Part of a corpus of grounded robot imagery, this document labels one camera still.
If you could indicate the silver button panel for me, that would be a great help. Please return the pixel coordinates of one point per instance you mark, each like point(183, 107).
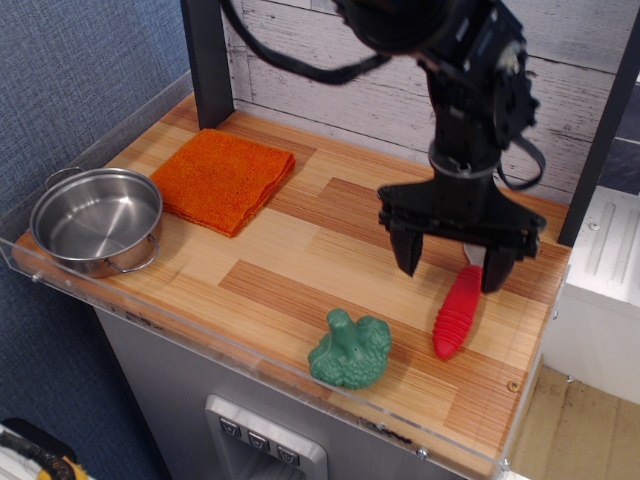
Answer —
point(265, 442)

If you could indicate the right dark upright post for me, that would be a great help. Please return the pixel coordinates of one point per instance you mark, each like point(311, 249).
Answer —
point(615, 107)

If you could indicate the orange folded cloth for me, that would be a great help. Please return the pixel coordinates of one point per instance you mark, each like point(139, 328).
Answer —
point(221, 181)

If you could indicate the white side counter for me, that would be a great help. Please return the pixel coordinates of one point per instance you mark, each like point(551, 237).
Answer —
point(593, 333)

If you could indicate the yellow object bottom left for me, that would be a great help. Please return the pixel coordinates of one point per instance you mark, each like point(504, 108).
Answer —
point(62, 469)

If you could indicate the red handled metal spoon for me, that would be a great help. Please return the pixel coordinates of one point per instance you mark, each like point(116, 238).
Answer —
point(456, 316)

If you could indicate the stainless steel pot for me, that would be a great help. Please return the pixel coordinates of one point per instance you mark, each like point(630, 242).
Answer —
point(99, 222)

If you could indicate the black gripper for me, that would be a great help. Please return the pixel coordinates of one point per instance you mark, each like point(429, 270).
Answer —
point(465, 209)

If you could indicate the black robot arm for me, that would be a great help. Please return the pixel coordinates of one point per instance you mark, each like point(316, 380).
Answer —
point(474, 56)

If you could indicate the clear acrylic edge guard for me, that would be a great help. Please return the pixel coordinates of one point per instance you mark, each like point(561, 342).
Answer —
point(259, 302)

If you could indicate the black object bottom left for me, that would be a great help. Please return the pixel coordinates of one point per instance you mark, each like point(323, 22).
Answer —
point(25, 448)

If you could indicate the green toy broccoli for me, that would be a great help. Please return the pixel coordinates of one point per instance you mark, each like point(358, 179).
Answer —
point(353, 355)

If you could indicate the grey toy kitchen cabinet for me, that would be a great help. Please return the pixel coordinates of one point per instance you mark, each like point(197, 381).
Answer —
point(171, 384)

